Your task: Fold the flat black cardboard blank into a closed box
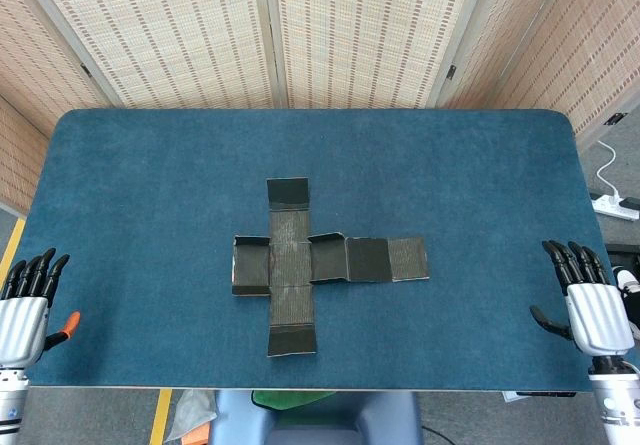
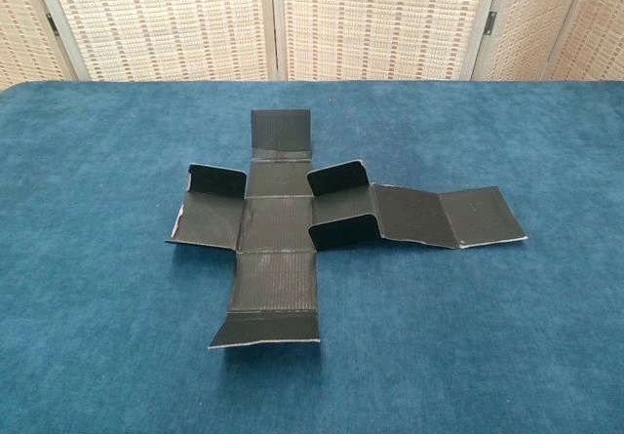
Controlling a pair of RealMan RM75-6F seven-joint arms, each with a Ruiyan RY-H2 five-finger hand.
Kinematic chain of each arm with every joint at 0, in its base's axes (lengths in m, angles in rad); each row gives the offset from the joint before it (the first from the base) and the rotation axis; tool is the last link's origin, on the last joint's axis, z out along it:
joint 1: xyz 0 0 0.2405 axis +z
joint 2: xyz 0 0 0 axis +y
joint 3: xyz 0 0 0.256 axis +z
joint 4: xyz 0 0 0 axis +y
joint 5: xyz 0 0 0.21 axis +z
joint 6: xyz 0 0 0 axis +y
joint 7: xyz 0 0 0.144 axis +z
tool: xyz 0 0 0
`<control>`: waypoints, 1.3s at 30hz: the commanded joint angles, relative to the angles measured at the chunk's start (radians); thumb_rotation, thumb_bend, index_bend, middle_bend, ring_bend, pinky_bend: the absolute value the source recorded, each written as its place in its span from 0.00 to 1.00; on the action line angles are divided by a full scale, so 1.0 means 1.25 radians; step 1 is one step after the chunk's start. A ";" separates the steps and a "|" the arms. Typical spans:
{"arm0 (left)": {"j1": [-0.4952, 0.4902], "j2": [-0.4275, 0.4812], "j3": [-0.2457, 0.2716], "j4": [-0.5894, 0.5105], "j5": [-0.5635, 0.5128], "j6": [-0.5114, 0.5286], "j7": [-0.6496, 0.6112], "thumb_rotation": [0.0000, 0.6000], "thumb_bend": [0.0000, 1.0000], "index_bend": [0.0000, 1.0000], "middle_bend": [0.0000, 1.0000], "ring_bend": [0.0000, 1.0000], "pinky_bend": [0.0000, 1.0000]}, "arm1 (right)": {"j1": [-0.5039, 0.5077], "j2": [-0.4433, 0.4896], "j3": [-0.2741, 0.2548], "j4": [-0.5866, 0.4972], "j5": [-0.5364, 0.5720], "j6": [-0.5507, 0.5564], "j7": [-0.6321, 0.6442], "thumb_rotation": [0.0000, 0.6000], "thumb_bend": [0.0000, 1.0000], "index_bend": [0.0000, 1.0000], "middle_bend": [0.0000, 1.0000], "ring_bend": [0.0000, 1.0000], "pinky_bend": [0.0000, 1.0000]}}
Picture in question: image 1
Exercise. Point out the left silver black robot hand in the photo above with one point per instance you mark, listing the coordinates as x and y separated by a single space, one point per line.
22 325

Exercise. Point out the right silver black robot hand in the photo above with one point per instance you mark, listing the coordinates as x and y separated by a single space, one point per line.
597 320

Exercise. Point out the black paper box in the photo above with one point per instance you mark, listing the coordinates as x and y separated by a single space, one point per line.
290 265

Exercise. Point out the white black shoe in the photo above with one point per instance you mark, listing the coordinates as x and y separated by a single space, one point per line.
625 280

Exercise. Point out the black equipment base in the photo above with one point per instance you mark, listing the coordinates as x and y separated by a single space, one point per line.
625 255

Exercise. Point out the white power strip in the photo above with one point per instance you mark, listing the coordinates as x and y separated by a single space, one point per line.
617 207

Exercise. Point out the bamboo folding screen panel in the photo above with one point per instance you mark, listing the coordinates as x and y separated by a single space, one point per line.
165 30
20 160
45 50
550 40
365 30

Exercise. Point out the grey plastic bag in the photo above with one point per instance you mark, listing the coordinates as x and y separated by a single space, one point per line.
192 410

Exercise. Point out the black screen hinge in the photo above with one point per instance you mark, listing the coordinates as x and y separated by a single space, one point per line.
615 118
451 71
86 70

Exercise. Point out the orange packet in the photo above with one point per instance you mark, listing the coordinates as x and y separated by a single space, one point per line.
197 437

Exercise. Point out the green cloth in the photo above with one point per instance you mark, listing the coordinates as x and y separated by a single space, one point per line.
290 397

